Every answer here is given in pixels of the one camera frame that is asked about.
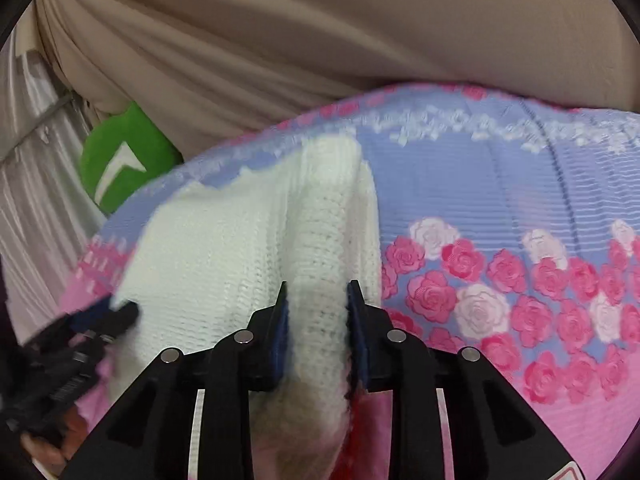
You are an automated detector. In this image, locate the white knitted sweater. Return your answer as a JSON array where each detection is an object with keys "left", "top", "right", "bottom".
[{"left": 108, "top": 136, "right": 381, "bottom": 479}]

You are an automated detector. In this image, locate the person's left hand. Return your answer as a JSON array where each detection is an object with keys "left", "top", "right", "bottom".
[{"left": 19, "top": 404, "right": 94, "bottom": 470}]

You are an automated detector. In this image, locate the pink floral bed sheet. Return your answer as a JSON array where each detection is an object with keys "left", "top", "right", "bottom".
[{"left": 61, "top": 84, "right": 639, "bottom": 479}]

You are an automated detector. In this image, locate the beige curtain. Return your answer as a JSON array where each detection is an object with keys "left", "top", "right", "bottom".
[{"left": 35, "top": 0, "right": 639, "bottom": 157}]

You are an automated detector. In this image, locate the silver satin curtain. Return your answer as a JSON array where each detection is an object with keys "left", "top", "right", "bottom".
[{"left": 1, "top": 44, "right": 104, "bottom": 339}]

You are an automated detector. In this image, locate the green plush pillow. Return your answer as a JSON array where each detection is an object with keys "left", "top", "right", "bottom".
[{"left": 78, "top": 102, "right": 183, "bottom": 214}]

